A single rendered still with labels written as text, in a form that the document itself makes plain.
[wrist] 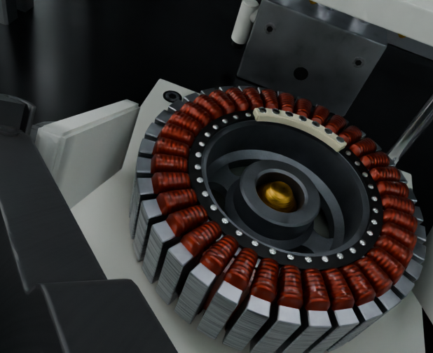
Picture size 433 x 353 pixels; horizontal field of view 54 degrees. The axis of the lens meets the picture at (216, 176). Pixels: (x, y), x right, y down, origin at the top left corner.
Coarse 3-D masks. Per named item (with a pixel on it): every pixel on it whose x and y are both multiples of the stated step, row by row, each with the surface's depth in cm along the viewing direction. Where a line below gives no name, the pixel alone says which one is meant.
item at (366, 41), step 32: (288, 0) 24; (256, 32) 25; (288, 32) 25; (320, 32) 24; (352, 32) 24; (384, 32) 25; (256, 64) 27; (288, 64) 26; (320, 64) 25; (352, 64) 25; (320, 96) 27; (352, 96) 26
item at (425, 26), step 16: (320, 0) 13; (336, 0) 13; (352, 0) 13; (368, 0) 13; (384, 0) 13; (400, 0) 13; (416, 0) 13; (432, 0) 13; (368, 16) 13; (384, 16) 13; (400, 16) 13; (416, 16) 13; (432, 16) 13; (400, 32) 13; (416, 32) 13; (432, 32) 13
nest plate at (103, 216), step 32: (160, 96) 23; (128, 160) 19; (96, 192) 18; (128, 192) 18; (96, 224) 17; (128, 224) 17; (320, 224) 19; (96, 256) 16; (128, 256) 16; (160, 320) 15; (384, 320) 17; (416, 320) 17; (192, 352) 14; (224, 352) 15; (352, 352) 16; (384, 352) 16; (416, 352) 16
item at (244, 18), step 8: (248, 0) 26; (240, 8) 26; (248, 8) 25; (256, 8) 25; (240, 16) 26; (248, 16) 26; (240, 24) 26; (248, 24) 26; (240, 32) 26; (248, 32) 26; (240, 40) 27; (240, 48) 27
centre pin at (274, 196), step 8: (264, 184) 17; (272, 184) 16; (280, 184) 17; (264, 192) 16; (272, 192) 16; (280, 192) 16; (288, 192) 16; (264, 200) 16; (272, 200) 16; (280, 200) 16; (288, 200) 16; (272, 208) 16; (280, 208) 16; (288, 208) 16; (296, 208) 17
